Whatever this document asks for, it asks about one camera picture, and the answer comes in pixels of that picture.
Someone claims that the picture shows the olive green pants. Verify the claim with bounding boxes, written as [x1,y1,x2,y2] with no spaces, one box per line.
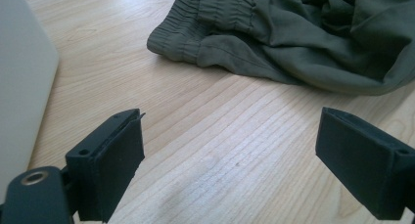
[146,0,415,97]

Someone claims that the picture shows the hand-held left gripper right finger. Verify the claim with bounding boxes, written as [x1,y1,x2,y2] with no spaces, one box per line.
[314,107,415,221]

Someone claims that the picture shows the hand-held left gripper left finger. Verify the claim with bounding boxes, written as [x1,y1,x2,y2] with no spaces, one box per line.
[65,108,147,224]

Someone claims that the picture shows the white plastic bin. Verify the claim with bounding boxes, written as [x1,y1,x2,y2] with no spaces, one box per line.
[0,0,61,203]

